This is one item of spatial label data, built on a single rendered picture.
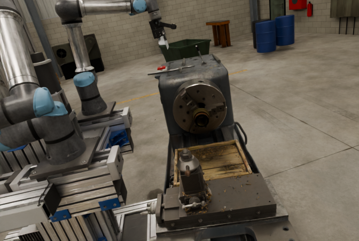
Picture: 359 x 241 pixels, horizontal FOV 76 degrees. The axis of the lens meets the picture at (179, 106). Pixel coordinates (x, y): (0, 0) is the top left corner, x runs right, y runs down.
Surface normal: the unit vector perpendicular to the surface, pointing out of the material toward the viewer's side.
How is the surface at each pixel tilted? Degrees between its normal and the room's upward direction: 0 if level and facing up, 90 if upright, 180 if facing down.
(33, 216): 90
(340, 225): 0
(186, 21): 90
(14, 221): 90
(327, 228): 0
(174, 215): 0
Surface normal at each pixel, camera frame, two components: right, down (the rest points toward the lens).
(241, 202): -0.18, -0.91
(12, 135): 0.48, 0.19
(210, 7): 0.25, 0.32
